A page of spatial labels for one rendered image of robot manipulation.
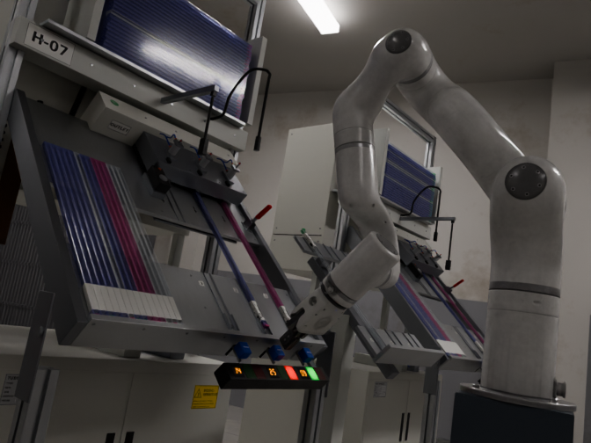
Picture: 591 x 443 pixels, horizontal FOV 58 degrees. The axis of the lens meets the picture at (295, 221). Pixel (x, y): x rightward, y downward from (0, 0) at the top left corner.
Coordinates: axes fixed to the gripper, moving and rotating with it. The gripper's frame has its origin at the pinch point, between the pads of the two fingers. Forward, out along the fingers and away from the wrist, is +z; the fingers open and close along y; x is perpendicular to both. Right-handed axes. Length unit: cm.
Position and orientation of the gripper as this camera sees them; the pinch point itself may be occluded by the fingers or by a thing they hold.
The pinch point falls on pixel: (289, 339)
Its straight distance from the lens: 123.5
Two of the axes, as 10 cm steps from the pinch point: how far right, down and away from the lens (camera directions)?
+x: -4.4, -6.8, 5.9
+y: 6.3, 2.3, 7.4
